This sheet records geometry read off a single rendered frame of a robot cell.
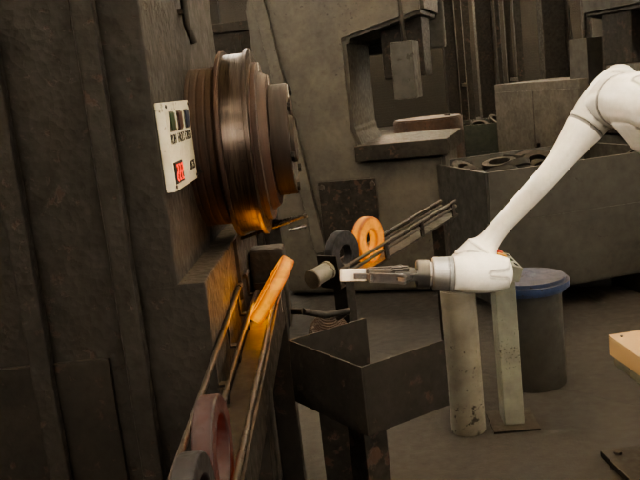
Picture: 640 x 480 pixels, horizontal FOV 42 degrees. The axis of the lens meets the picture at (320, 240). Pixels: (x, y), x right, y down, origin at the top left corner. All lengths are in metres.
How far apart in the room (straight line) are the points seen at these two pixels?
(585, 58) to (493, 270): 3.82
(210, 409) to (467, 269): 1.04
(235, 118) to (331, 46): 2.91
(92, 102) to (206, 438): 0.73
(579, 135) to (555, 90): 3.84
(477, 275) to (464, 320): 0.70
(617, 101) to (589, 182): 2.30
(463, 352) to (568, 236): 1.63
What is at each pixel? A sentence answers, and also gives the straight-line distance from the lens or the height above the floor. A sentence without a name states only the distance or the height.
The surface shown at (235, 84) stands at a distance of 2.00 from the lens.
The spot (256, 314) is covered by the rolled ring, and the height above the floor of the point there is 0.70.
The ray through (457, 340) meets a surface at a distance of 2.89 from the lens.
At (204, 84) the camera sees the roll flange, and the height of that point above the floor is 1.27.
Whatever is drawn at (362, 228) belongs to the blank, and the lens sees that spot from 2.74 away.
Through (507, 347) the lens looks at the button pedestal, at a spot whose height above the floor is 0.29.
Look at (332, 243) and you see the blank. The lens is 2.62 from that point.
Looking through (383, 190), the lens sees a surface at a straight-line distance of 4.82.
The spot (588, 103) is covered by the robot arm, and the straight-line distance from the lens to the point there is 2.26.
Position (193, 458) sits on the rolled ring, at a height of 0.76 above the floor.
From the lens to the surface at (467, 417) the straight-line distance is 2.99.
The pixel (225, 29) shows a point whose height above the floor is 1.71.
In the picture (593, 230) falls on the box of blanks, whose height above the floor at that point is 0.37.
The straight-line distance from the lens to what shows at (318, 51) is 4.85.
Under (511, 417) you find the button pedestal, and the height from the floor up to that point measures 0.04.
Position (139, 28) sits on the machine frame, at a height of 1.39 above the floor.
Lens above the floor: 1.24
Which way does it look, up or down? 10 degrees down
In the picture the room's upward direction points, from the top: 6 degrees counter-clockwise
